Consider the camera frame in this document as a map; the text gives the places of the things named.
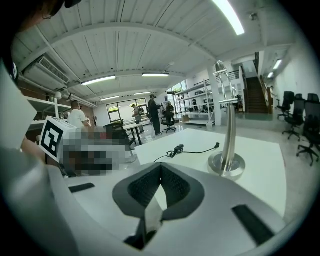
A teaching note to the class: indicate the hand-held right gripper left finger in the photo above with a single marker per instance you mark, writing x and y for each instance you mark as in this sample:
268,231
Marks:
100,207

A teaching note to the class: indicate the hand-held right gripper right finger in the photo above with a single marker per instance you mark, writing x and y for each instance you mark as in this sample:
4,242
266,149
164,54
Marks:
215,225

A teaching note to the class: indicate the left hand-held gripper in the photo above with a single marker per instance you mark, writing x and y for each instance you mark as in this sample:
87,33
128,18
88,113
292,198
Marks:
51,136

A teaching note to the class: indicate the white gooseneck desk lamp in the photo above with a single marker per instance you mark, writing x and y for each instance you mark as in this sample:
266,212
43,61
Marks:
228,140

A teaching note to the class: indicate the person's left forearm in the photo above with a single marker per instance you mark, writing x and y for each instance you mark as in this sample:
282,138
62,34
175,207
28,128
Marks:
32,150

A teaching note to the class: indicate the long ceiling light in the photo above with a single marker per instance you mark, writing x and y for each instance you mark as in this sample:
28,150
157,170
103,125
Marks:
277,64
142,93
231,15
155,74
270,75
98,80
110,98

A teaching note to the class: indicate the white ceiling air conditioner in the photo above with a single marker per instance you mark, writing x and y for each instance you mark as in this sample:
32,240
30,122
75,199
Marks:
50,71

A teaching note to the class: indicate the black office chair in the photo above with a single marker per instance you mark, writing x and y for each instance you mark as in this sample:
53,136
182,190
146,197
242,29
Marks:
287,103
311,125
117,127
168,117
295,117

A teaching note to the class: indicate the large window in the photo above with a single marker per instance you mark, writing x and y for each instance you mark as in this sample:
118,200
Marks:
120,107

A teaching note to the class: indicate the white desk with black legs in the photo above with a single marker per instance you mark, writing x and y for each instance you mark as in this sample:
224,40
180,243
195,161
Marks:
135,126

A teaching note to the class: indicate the cardboard box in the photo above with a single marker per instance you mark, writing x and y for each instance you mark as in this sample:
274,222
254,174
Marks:
185,119

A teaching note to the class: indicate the person's face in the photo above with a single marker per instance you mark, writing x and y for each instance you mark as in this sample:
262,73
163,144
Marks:
42,20

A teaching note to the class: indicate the white metal storage rack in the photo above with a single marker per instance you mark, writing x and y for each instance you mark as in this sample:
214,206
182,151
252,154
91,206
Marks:
197,96

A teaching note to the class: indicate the dark staircase with railing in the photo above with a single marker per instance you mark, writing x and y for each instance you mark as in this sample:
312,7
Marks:
255,97

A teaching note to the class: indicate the white wall shelf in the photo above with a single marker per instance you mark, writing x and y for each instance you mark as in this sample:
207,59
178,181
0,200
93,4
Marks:
42,102

